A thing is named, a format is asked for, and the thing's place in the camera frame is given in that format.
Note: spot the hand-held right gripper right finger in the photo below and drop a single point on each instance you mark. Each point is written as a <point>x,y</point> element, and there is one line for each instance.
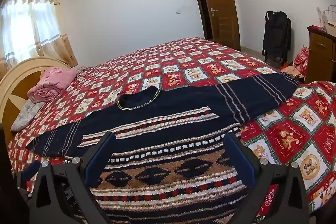
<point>241,161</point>

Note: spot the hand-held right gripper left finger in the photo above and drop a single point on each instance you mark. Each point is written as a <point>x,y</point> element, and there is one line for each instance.
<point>99,159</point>

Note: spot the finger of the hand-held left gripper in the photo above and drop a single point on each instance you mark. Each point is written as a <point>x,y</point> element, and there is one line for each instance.
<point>29,171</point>

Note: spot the navy patterned knit sweater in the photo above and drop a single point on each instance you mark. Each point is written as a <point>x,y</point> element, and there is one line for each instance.
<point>162,119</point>

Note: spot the grey pillow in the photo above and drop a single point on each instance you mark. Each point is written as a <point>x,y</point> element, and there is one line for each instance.
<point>26,116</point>

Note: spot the cream wooden headboard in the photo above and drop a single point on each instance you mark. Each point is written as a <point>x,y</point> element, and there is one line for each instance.
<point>15,82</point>

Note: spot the folded pink blanket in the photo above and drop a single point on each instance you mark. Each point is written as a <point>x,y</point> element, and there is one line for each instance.
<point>55,79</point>

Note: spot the orange cloth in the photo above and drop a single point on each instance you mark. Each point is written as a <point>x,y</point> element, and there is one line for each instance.
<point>291,70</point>

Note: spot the red printed bed blanket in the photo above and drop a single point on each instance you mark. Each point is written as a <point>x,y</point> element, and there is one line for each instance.
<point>183,61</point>

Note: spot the red plaid bag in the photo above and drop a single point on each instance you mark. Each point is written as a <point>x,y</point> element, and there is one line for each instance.
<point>302,60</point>

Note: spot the yellow curtain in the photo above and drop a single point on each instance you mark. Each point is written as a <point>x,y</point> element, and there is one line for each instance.
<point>60,48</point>

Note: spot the brown wooden cabinet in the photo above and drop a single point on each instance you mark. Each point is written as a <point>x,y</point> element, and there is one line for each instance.
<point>321,56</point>

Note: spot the white sheer curtain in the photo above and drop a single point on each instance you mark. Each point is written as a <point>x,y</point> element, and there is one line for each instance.
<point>29,27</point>

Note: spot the brown wooden door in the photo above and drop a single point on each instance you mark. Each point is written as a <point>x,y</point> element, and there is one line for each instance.
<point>220,3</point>

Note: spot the white paper bag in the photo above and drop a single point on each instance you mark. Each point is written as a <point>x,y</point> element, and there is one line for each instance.
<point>329,22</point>

